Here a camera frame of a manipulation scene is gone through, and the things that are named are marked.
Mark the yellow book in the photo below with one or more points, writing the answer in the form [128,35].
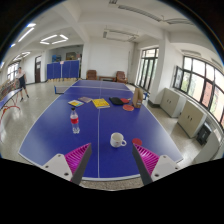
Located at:
[100,103]

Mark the ceiling lights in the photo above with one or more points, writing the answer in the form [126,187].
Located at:
[26,34]

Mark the dark wall picture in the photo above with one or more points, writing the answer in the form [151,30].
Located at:
[71,55]

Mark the colourful thin book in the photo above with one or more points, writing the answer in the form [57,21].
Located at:
[76,103]

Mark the tall black-framed window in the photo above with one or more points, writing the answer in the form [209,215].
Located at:
[148,68]

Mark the dark door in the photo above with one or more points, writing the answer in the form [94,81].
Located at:
[38,70]

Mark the blue wall poster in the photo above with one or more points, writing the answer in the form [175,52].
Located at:
[56,58]

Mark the cream two-door cabinet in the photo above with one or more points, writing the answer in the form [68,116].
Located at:
[170,102]
[190,118]

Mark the brown cardboard box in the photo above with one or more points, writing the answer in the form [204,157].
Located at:
[137,97]

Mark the blue partition screens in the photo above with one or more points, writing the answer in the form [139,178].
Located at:
[63,69]

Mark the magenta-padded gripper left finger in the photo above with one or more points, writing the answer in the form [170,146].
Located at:
[77,158]

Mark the clear red-labelled drink bottle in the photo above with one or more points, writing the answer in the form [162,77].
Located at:
[75,121]

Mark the ceiling air conditioner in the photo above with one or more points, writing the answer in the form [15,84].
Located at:
[116,36]

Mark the low wooden table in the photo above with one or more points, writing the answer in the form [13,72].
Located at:
[106,78]

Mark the white mug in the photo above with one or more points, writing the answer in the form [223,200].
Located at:
[116,140]

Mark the person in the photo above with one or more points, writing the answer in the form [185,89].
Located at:
[22,80]

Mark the brownish thin book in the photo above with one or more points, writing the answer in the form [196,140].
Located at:
[85,99]

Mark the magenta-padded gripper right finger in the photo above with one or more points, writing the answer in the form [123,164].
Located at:
[147,159]

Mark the wide black-framed window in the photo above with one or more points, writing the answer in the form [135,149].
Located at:
[200,83]

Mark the flat round red coaster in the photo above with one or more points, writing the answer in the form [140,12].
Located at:
[137,141]

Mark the brown armchair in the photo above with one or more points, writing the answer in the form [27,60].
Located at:
[91,74]
[121,77]

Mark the black bin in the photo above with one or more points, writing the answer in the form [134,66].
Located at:
[203,134]

